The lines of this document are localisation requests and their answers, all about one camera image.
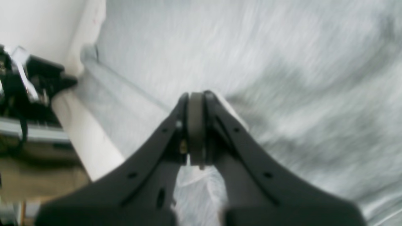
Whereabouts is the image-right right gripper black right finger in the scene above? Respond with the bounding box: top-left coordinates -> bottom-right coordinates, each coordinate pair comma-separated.
203,91 -> 366,226

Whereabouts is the grey T-shirt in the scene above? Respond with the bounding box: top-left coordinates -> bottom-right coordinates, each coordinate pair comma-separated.
75,0 -> 402,226

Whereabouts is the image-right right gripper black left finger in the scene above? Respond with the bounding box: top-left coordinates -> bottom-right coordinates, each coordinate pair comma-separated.
35,93 -> 189,226

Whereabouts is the black robot arm image-left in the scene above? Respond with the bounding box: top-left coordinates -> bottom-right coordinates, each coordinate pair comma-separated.
0,45 -> 78,148

